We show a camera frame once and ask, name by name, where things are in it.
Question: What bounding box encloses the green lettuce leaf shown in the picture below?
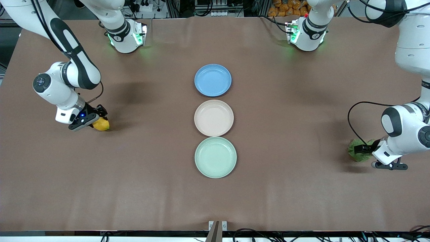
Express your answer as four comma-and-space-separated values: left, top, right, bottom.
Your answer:
348, 138, 376, 163

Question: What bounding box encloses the yellow lemon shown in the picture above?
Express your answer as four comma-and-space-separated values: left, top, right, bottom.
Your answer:
92, 117, 110, 131

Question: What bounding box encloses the brown table cover sheet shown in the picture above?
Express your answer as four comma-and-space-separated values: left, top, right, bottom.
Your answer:
0, 17, 430, 232

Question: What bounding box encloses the beige round plate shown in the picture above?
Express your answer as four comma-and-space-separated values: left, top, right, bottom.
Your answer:
194, 99, 234, 137

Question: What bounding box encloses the blue round plate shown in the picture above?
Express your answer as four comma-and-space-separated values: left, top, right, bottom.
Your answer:
194, 64, 232, 97

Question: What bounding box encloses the white power strip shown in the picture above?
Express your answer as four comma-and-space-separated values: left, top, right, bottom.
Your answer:
211, 10, 243, 17
134, 2, 168, 12

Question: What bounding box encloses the pale green round plate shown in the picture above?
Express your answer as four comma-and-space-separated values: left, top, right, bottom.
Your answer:
195, 136, 237, 178

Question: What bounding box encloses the bag of oranges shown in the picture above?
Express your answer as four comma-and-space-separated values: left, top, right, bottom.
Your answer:
268, 0, 310, 17

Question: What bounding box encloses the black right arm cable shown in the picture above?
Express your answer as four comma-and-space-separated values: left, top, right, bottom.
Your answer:
86, 82, 104, 105

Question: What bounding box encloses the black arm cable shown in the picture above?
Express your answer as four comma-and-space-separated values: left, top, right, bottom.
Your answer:
86, 82, 104, 105
347, 97, 421, 147

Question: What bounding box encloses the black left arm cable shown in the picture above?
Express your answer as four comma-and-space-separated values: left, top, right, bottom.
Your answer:
347, 97, 421, 147

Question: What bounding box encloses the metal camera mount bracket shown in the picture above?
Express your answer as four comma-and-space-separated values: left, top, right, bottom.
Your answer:
206, 220, 228, 242

